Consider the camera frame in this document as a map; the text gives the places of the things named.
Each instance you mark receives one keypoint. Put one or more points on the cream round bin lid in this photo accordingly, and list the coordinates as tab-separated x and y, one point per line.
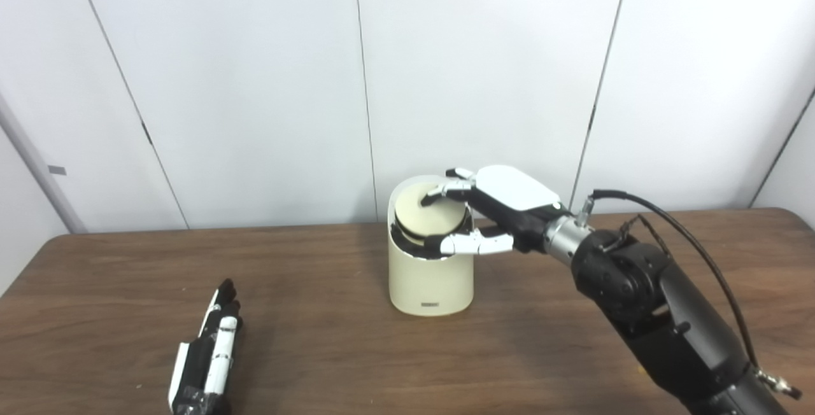
430	211

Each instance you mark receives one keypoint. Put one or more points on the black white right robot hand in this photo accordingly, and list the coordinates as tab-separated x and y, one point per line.
509	205

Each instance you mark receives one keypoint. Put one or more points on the cream-colored round bin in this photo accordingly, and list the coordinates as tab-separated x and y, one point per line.
430	275

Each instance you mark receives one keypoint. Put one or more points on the small gray wall tag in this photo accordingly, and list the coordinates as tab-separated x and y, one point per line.
56	170

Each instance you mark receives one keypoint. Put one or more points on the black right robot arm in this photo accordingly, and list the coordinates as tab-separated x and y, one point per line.
668	313

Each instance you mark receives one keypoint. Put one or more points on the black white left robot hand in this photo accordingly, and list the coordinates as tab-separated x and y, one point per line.
210	358

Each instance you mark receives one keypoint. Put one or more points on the gray wall corner trim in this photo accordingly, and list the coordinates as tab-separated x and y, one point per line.
41	170

